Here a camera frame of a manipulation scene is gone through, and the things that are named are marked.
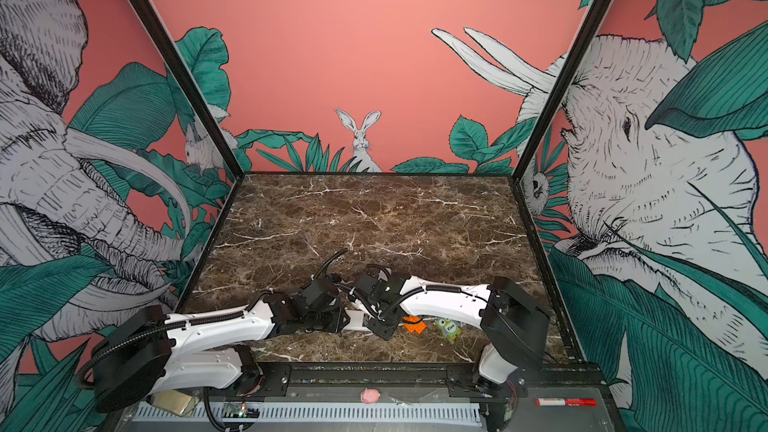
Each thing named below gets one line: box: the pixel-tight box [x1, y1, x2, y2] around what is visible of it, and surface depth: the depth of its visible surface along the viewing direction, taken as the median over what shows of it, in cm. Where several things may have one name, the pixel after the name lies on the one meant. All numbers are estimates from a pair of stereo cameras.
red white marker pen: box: [536, 398, 597, 407], surface depth 73 cm
